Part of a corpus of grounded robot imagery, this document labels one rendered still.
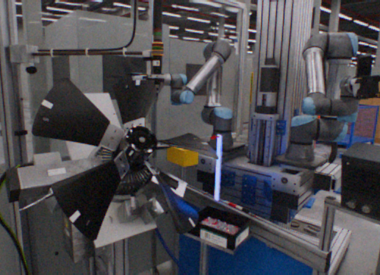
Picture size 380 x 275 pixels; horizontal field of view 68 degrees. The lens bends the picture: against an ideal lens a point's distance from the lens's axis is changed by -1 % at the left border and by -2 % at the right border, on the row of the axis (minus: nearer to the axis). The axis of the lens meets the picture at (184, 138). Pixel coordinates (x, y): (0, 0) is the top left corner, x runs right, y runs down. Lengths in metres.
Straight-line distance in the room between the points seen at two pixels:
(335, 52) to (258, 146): 0.66
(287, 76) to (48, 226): 1.62
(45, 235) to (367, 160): 1.61
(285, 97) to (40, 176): 1.36
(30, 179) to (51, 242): 0.89
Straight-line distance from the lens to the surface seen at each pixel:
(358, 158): 0.97
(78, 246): 1.44
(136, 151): 1.00
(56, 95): 1.08
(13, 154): 1.52
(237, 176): 1.78
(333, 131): 1.60
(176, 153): 1.57
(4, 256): 1.88
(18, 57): 1.44
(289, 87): 1.78
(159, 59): 1.09
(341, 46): 1.59
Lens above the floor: 1.43
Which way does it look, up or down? 11 degrees down
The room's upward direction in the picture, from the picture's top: 1 degrees clockwise
